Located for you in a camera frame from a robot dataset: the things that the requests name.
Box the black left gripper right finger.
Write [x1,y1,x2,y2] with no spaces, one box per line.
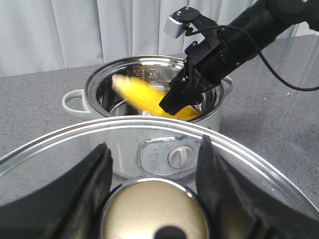
[196,135,319,239]

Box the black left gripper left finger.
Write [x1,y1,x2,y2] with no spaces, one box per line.
[0,143,113,239]

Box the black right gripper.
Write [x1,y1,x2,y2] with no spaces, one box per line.
[159,27,259,116]

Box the yellow toy corn cob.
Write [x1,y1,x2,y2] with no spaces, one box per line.
[112,74,200,121]

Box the glass pot lid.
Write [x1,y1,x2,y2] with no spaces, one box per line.
[0,117,319,239]

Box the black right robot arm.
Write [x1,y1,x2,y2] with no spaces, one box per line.
[159,0,319,115]

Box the pale green electric cooking pot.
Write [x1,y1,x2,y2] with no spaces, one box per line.
[62,55,233,179]

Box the white pleated curtain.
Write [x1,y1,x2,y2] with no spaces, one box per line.
[0,0,319,78]

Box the black camera cable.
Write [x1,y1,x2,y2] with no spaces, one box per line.
[184,25,319,92]

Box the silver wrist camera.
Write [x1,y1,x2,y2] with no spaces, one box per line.
[163,6,218,39]

